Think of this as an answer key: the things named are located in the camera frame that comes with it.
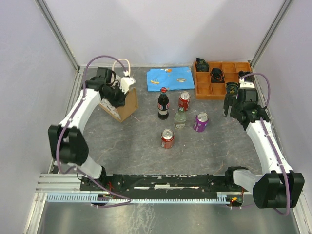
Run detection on brown canvas bag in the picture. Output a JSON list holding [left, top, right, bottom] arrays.
[[96, 58, 138, 122]]

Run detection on cola glass bottle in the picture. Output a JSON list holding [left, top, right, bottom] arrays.
[[157, 87, 169, 120]]

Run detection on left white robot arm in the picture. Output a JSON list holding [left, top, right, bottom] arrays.
[[48, 75, 134, 190]]

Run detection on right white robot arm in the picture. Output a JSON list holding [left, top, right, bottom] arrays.
[[223, 88, 305, 210]]

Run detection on dark rolled band yellow print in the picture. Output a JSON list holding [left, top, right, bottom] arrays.
[[226, 82, 239, 95]]

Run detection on orange wooden divider tray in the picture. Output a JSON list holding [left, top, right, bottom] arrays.
[[193, 61, 252, 100]]

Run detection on dark rolled band orange accents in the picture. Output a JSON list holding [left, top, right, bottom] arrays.
[[210, 68, 225, 83]]

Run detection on dark rolled band far-right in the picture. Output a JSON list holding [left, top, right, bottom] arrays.
[[238, 71, 255, 83]]

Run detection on purple soda can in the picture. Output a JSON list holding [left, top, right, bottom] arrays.
[[193, 112, 209, 132]]

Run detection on dark rolled band far-left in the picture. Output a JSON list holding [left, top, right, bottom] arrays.
[[195, 58, 209, 72]]

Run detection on red cola can far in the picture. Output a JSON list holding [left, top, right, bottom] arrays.
[[178, 91, 191, 111]]

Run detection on red cola can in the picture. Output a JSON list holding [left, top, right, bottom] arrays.
[[161, 129, 175, 149], [178, 91, 191, 111]]

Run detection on clear green-cap glass bottle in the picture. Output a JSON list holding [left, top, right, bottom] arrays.
[[174, 107, 187, 129]]

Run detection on blue space-print cloth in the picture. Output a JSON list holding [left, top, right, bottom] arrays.
[[147, 67, 195, 92]]

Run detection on red cola can near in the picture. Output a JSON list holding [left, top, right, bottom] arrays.
[[161, 129, 175, 149]]

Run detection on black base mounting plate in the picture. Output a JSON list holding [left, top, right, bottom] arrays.
[[79, 174, 246, 200]]

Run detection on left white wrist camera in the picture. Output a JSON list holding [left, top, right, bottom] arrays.
[[119, 71, 136, 94]]

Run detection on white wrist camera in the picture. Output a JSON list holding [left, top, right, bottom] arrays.
[[119, 71, 136, 94], [239, 78, 255, 89]]

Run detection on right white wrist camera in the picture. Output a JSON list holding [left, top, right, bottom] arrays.
[[239, 78, 255, 89]]

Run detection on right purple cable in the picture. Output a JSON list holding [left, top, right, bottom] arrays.
[[226, 72, 292, 216]]

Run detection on purple cable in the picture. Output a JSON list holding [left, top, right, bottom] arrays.
[[55, 55, 132, 208], [226, 72, 292, 216]]

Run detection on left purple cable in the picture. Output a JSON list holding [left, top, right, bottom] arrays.
[[55, 55, 132, 208]]

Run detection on left aluminium frame post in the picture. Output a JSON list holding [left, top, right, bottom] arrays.
[[34, 0, 80, 71]]

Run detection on aluminium frame post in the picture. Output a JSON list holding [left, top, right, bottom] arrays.
[[249, 0, 293, 68], [34, 0, 80, 71]]

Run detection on aluminium front rail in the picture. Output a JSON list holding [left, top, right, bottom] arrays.
[[36, 174, 81, 193]]

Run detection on right aluminium frame post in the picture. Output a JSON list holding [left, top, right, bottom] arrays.
[[249, 0, 293, 68]]

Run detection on blue slotted cable duct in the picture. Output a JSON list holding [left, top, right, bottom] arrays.
[[46, 193, 230, 205]]

